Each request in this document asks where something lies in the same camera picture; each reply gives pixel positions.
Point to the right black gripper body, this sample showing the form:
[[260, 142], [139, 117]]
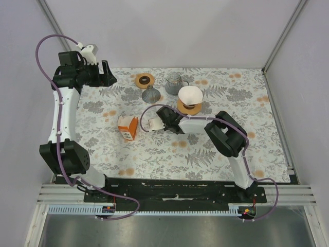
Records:
[[167, 126]]

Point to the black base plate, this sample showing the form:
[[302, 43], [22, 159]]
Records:
[[174, 195]]

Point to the light blue cable duct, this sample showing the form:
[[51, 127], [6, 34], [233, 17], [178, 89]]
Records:
[[99, 210]]

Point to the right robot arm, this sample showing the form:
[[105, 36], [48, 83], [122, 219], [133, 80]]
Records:
[[228, 137]]

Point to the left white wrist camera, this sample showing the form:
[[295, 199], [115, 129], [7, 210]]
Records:
[[88, 52]]

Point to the grey ribbed glass dripper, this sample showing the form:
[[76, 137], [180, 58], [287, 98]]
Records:
[[151, 95]]

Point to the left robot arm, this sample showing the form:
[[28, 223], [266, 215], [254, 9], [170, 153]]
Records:
[[63, 155]]

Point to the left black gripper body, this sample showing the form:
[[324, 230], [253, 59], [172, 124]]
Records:
[[91, 75]]

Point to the floral tablecloth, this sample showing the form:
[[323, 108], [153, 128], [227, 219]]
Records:
[[164, 155]]

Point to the aluminium frame rail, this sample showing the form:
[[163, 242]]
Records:
[[297, 195]]

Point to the orange coffee filter box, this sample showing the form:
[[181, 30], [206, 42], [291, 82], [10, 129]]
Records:
[[127, 126]]

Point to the white paper coffee filter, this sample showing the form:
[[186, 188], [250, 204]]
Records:
[[189, 88]]

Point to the wooden ring dripper holder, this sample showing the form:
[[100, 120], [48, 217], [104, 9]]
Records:
[[188, 109]]

